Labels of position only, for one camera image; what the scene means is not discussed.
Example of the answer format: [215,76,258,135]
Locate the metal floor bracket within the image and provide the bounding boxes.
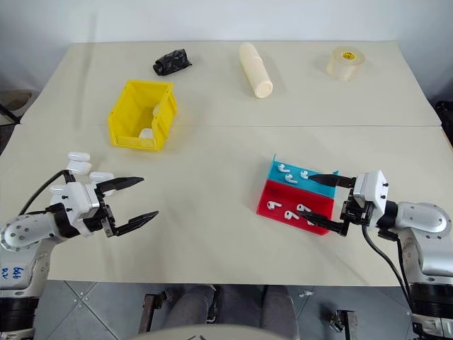
[326,309,357,333]

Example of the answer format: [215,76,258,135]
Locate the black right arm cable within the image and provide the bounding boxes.
[360,223,415,319]

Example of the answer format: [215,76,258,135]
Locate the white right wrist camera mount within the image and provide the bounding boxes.
[352,170,391,221]

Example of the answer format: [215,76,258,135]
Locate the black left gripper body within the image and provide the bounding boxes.
[83,188,120,234]

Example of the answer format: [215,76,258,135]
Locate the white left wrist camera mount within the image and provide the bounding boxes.
[49,181,104,237]

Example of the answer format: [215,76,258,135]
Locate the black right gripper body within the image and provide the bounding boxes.
[339,176,377,227]

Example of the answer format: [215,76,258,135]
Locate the pale rounded robot body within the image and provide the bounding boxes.
[182,323,286,340]

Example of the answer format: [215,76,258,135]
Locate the rusty metal frame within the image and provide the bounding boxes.
[139,291,168,334]

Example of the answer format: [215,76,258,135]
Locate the yellow plastic bin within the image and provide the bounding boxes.
[107,79,179,153]

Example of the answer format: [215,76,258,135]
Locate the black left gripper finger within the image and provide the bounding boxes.
[94,176,146,206]
[104,210,160,238]

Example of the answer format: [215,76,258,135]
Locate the black plastic bag roll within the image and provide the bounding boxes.
[152,49,193,77]

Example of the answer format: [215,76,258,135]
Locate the cream cylindrical roll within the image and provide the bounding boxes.
[238,42,275,100]

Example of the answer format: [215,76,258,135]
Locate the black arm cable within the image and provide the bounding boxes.
[360,223,415,319]
[19,169,77,217]

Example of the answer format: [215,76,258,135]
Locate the clear tape roll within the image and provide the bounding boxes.
[326,45,367,82]

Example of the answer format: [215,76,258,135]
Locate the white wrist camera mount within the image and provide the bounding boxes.
[352,170,391,221]
[49,181,104,237]

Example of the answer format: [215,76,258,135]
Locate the blue plastic tray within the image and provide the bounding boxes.
[265,153,340,198]

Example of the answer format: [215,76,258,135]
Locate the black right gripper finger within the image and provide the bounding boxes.
[299,211,347,238]
[308,173,355,189]

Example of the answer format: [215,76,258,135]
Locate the tan round background object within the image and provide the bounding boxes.
[0,90,35,125]

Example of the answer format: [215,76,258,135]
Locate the dark grey rounded shape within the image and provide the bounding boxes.
[165,284,217,324]

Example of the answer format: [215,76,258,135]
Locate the red plastic tray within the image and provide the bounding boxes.
[255,179,336,237]

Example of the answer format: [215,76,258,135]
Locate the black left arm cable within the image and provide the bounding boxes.
[19,169,77,217]

